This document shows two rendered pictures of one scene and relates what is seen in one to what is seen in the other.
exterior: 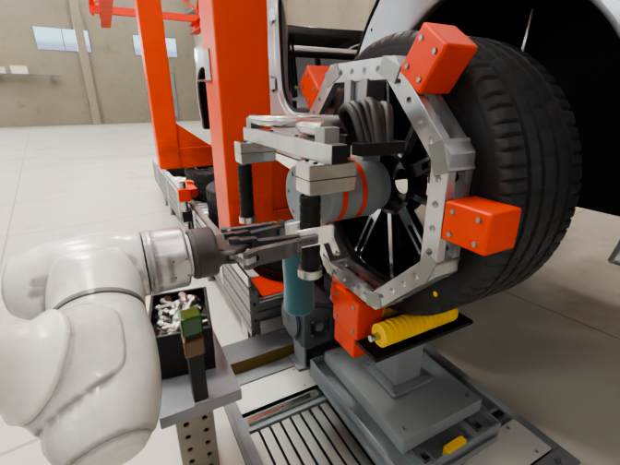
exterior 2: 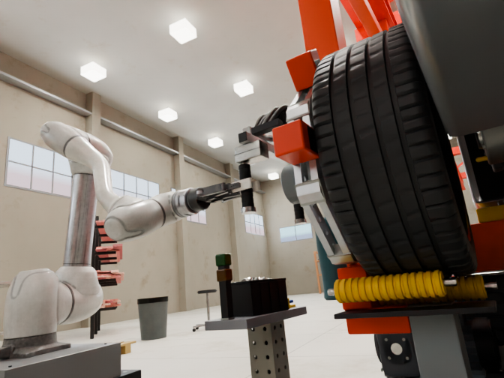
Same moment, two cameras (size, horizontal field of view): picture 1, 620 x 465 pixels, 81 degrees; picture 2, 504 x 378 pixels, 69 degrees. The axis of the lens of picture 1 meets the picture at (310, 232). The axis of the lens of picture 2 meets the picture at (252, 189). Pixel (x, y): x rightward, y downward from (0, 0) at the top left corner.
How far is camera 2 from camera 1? 105 cm
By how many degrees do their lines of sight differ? 69
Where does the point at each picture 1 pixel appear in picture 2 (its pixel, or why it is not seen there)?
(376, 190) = not seen: hidden behind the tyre
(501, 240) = (286, 143)
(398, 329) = (349, 283)
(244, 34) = not seen: hidden behind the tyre
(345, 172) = (253, 146)
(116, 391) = (119, 208)
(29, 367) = (112, 201)
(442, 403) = not seen: outside the picture
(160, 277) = (175, 202)
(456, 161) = (291, 114)
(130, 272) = (163, 198)
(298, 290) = (324, 272)
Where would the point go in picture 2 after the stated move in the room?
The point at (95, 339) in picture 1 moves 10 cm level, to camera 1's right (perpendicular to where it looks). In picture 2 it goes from (127, 199) to (134, 190)
